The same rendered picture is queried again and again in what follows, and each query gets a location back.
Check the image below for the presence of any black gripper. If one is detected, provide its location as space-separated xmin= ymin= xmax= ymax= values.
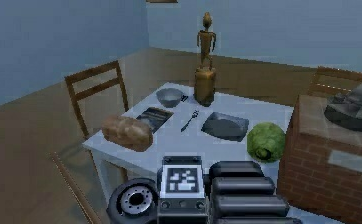
xmin=106 ymin=177 xmax=159 ymax=224

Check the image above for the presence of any brown wooden chair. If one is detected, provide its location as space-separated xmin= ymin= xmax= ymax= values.
xmin=307 ymin=64 xmax=362 ymax=98
xmin=50 ymin=151 xmax=105 ymax=224
xmin=64 ymin=60 xmax=130 ymax=140

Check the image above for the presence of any brown bread loaf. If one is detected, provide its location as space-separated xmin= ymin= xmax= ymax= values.
xmin=101 ymin=114 xmax=154 ymax=153

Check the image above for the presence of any white table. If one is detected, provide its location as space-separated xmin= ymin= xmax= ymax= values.
xmin=82 ymin=81 xmax=343 ymax=224

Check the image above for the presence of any dark flat book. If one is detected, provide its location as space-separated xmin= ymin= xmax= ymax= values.
xmin=135 ymin=106 xmax=175 ymax=134

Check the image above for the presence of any grey bowl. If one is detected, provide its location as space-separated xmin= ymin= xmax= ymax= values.
xmin=155 ymin=87 xmax=185 ymax=109

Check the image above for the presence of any grey square plate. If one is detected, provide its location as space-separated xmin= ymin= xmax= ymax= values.
xmin=201 ymin=111 xmax=250 ymax=143

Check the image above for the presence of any green lettuce head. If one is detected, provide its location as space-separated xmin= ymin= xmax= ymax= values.
xmin=246 ymin=121 xmax=287 ymax=164

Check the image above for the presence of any golden figure statue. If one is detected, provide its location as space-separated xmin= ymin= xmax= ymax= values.
xmin=193 ymin=12 xmax=218 ymax=108

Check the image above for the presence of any dark grey sculpture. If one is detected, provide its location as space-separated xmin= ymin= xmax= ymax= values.
xmin=323 ymin=78 xmax=362 ymax=133

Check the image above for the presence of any red brick pedestal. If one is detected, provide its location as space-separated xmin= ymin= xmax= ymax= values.
xmin=276 ymin=94 xmax=362 ymax=224

